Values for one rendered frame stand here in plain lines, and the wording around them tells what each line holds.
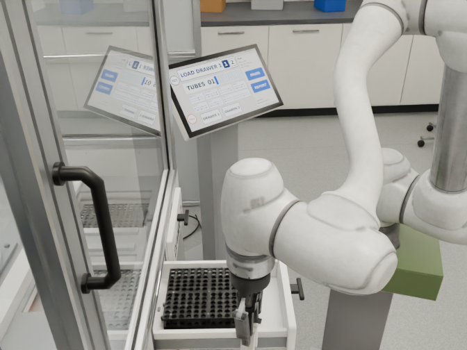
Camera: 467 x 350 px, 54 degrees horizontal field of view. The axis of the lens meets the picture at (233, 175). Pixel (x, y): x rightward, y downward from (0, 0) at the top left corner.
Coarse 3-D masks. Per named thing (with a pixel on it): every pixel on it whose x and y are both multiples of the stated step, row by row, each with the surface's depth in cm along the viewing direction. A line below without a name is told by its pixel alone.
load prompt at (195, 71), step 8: (232, 56) 200; (208, 64) 193; (216, 64) 195; (224, 64) 197; (232, 64) 199; (184, 72) 186; (192, 72) 188; (200, 72) 190; (208, 72) 192; (184, 80) 185
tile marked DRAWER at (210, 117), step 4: (204, 112) 186; (208, 112) 187; (212, 112) 188; (216, 112) 189; (204, 116) 186; (208, 116) 187; (212, 116) 188; (216, 116) 188; (220, 116) 189; (204, 120) 185; (208, 120) 186; (212, 120) 187; (216, 120) 188; (204, 124) 185
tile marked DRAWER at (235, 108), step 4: (232, 104) 194; (236, 104) 195; (224, 108) 191; (228, 108) 192; (232, 108) 193; (236, 108) 194; (240, 108) 195; (224, 112) 191; (228, 112) 192; (232, 112) 193; (236, 112) 194; (228, 116) 191
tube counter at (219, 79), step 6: (228, 72) 197; (234, 72) 198; (240, 72) 200; (210, 78) 191; (216, 78) 193; (222, 78) 194; (228, 78) 196; (234, 78) 197; (210, 84) 191; (216, 84) 192
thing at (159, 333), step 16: (272, 272) 132; (160, 288) 129; (272, 288) 129; (160, 304) 124; (272, 304) 124; (160, 320) 119; (272, 320) 119; (160, 336) 109; (176, 336) 109; (192, 336) 110; (208, 336) 110; (224, 336) 110; (272, 336) 110
